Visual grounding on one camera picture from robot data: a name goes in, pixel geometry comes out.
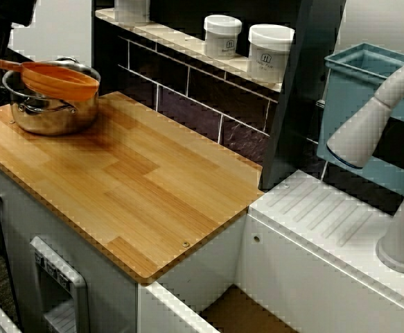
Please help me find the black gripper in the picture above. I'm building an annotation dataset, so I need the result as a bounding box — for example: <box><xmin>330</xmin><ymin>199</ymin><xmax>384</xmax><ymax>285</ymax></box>
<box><xmin>0</xmin><ymin>0</ymin><xmax>38</xmax><ymax>74</ymax></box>

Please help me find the orange plastic toy pan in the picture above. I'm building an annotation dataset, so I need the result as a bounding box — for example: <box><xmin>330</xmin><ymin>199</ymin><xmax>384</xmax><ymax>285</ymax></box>
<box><xmin>0</xmin><ymin>58</ymin><xmax>101</xmax><ymax>102</ymax></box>

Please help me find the stainless steel pot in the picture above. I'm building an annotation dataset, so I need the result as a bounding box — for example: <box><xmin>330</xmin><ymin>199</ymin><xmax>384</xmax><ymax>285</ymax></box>
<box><xmin>2</xmin><ymin>57</ymin><xmax>101</xmax><ymax>137</ymax></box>

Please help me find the plain white plastic container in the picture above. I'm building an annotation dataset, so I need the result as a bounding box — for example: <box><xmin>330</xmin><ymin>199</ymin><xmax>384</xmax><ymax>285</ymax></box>
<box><xmin>114</xmin><ymin>0</ymin><xmax>151</xmax><ymax>27</ymax></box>

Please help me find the white kitchen cabinet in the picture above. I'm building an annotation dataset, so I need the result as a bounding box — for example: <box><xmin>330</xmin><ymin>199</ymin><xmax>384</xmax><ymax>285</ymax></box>
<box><xmin>0</xmin><ymin>161</ymin><xmax>141</xmax><ymax>333</ymax></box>

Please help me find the beige shelf ledge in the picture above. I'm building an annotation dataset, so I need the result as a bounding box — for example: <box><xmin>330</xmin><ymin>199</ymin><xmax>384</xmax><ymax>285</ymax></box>
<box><xmin>95</xmin><ymin>8</ymin><xmax>282</xmax><ymax>93</ymax></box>

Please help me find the small white labelled jar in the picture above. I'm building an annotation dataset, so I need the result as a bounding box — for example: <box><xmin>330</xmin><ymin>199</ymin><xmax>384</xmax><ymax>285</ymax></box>
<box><xmin>203</xmin><ymin>14</ymin><xmax>243</xmax><ymax>60</ymax></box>

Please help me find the gray dispenser panel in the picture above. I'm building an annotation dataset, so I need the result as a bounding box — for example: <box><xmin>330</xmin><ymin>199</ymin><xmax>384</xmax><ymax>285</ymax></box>
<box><xmin>28</xmin><ymin>236</ymin><xmax>91</xmax><ymax>333</ymax></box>

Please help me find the large white labelled jar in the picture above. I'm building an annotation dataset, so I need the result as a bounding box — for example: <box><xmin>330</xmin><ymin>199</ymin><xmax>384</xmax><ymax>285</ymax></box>
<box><xmin>247</xmin><ymin>23</ymin><xmax>296</xmax><ymax>84</ymax></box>

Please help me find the dark gray upright panel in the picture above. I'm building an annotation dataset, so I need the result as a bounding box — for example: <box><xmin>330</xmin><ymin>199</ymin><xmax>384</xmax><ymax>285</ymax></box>
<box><xmin>260</xmin><ymin>0</ymin><xmax>348</xmax><ymax>191</ymax></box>

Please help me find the white sink unit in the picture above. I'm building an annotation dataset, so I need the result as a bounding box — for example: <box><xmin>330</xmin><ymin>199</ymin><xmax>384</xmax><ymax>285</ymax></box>
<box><xmin>137</xmin><ymin>169</ymin><xmax>404</xmax><ymax>333</ymax></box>

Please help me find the blue plastic bin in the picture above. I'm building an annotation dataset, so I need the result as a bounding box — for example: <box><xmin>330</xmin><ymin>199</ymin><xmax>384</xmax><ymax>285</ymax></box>
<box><xmin>316</xmin><ymin>42</ymin><xmax>404</xmax><ymax>197</ymax></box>

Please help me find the gray toy faucet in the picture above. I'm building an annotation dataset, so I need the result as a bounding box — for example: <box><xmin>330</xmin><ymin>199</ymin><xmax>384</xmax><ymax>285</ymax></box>
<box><xmin>326</xmin><ymin>57</ymin><xmax>404</xmax><ymax>275</ymax></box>

